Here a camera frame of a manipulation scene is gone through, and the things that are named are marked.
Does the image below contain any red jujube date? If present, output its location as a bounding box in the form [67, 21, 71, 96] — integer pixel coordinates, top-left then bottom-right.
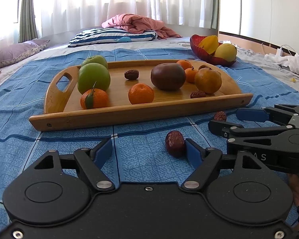
[165, 131, 186, 158]
[124, 70, 139, 80]
[213, 111, 227, 122]
[190, 91, 206, 99]

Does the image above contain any large orange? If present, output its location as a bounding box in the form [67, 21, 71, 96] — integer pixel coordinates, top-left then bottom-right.
[194, 68, 222, 94]

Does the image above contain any dark purple round fruit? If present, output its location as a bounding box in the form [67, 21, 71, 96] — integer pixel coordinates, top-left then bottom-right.
[150, 63, 186, 91]

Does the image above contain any large green apple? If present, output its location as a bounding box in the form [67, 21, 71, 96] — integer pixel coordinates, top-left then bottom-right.
[78, 63, 111, 94]

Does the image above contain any small green apple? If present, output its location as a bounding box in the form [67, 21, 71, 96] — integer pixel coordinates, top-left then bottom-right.
[81, 55, 108, 69]

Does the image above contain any small mandarin orange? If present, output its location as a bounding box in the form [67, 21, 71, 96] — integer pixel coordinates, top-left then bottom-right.
[177, 60, 192, 70]

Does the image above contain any person's right hand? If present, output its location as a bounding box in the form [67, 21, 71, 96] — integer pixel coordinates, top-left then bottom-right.
[288, 174, 299, 207]

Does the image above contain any white crumpled cloth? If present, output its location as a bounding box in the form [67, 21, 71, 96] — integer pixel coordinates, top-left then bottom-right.
[264, 53, 299, 75]

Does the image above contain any yellow mango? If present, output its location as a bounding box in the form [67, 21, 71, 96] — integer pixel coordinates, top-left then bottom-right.
[214, 43, 237, 62]

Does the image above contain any grey bed sheet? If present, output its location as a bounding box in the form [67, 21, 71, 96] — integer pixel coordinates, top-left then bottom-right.
[0, 27, 299, 98]

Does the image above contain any mandarin orange with leaf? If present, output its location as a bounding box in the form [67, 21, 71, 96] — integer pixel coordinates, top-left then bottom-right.
[80, 82, 109, 110]

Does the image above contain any red glass fruit bowl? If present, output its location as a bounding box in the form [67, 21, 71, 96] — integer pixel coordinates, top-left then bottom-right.
[190, 34, 236, 67]

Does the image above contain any wooden serving tray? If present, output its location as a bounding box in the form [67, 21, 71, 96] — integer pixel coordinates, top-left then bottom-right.
[30, 59, 253, 131]

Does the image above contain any purple pillow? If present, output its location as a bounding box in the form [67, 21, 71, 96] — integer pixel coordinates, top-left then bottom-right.
[0, 39, 50, 68]

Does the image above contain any green drape curtain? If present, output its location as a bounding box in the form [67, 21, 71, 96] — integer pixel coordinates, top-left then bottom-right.
[18, 0, 38, 43]

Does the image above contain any blue striped pillow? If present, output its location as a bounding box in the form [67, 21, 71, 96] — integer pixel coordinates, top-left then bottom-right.
[68, 27, 158, 48]

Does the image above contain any pink blanket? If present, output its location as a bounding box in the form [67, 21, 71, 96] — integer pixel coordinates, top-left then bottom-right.
[101, 14, 181, 39]

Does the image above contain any white sheer curtain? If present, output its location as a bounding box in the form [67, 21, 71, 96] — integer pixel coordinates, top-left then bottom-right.
[0, 0, 219, 50]

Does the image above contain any white charger cable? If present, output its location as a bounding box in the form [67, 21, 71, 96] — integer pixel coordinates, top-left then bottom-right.
[275, 44, 299, 58]

